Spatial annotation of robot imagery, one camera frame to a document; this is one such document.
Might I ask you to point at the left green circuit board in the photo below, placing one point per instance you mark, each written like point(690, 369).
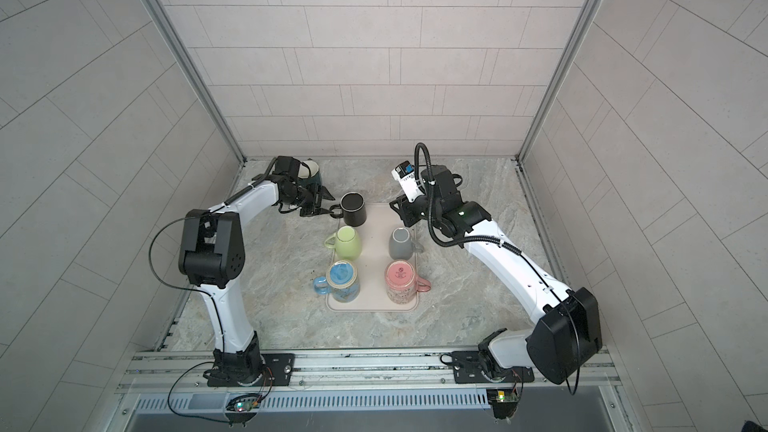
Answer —
point(241, 409)

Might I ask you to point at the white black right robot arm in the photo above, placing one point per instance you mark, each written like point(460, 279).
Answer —
point(566, 325)

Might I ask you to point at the aluminium mounting rail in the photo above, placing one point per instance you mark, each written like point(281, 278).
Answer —
point(313, 370)

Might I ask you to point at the dark green mug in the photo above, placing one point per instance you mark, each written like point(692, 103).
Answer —
point(309, 176)

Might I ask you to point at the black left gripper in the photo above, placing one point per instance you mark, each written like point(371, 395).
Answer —
point(317, 200)

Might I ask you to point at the beige drying mat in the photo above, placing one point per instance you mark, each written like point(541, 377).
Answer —
point(371, 265)

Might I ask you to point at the light green mug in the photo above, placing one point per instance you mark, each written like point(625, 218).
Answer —
point(346, 243)

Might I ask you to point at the pink ghost mug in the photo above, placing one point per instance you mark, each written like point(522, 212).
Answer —
point(403, 283)

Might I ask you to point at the right circuit board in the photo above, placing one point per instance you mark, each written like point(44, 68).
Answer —
point(503, 402)

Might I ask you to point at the black mug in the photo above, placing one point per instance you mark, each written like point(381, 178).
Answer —
point(351, 209)

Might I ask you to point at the grey mug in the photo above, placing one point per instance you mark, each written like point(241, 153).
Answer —
point(402, 245)

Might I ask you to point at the blue butterfly mug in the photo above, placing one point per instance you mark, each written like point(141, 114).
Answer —
point(341, 282)

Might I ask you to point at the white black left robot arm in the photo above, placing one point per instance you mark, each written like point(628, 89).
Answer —
point(212, 257)

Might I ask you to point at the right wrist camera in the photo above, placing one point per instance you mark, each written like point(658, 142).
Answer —
point(405, 174)

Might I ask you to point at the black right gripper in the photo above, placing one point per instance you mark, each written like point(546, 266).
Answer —
point(406, 213)

